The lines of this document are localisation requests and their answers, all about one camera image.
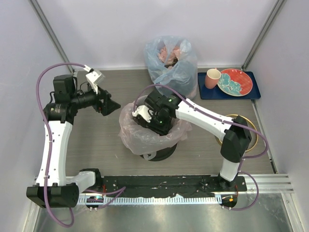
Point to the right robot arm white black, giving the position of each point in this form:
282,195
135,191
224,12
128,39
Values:
158,110

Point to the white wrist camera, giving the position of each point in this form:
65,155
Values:
144,112
94,78

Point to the blue plastic bag of bags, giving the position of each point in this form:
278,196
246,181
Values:
171,61

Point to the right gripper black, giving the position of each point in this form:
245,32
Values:
161,131

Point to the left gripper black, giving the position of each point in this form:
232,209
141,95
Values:
108,105

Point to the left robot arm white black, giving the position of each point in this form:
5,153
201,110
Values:
52,187

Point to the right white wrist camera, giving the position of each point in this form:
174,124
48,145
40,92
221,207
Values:
144,112

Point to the white slotted cable duct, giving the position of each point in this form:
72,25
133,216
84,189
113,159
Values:
91,200

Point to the black trash bin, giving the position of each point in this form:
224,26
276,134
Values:
160,154

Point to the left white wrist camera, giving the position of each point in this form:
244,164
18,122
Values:
94,78

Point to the right aluminium frame post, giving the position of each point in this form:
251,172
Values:
263,32

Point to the red bowl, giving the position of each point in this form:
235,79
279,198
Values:
235,83

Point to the pink plastic trash bag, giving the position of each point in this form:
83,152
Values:
143,141

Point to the blue tray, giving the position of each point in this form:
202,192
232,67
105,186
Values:
217,94

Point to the left aluminium frame post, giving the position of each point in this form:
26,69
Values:
48,29

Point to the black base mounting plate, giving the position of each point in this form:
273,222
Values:
163,186

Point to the aluminium frame post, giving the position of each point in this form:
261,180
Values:
48,29
263,32

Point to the pink white cup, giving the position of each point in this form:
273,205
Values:
212,78

